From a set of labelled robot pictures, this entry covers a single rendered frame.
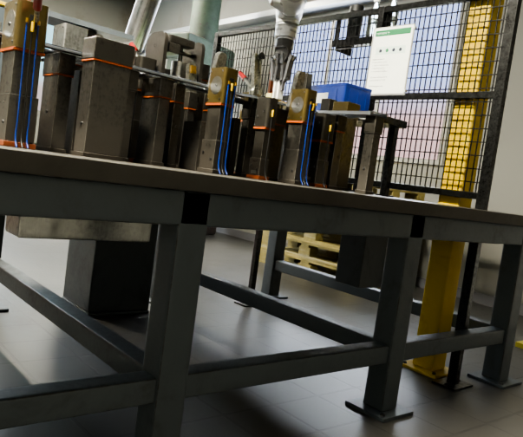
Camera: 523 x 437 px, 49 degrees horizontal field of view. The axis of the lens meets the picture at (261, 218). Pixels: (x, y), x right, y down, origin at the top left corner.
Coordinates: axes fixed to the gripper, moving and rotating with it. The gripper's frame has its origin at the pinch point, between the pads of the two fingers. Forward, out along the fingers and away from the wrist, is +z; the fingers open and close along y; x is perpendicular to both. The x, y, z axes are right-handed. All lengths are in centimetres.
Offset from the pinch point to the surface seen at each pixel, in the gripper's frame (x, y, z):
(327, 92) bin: 35.0, -6.1, -6.4
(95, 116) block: -85, 20, 25
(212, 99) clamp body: -43.6, 16.5, 11.8
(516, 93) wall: 254, -27, -50
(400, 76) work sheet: 54, 18, -17
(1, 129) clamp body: -109, 20, 32
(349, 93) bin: 36.3, 5.9, -6.1
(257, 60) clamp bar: 0.3, -15.9, -13.1
